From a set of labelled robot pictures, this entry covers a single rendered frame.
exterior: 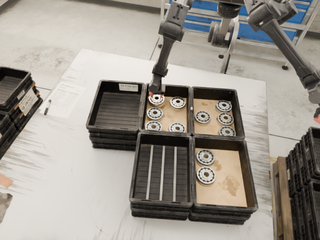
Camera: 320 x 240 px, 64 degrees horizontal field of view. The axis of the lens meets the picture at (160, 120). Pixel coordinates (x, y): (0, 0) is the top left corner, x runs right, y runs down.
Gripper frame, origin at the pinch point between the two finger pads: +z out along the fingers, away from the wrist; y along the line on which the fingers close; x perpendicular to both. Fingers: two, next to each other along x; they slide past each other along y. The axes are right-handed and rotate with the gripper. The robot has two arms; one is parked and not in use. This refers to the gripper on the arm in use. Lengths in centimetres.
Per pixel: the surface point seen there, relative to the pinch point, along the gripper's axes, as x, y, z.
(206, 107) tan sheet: -0.2, 33.1, 6.5
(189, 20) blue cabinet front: 177, 27, 52
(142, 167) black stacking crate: -48.0, -3.7, 4.4
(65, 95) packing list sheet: 12, -68, 18
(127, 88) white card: 7.0, -19.9, 1.2
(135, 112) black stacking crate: -8.8, -12.6, 5.7
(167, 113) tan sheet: -7.5, 7.9, 5.9
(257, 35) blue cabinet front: 165, 109, 58
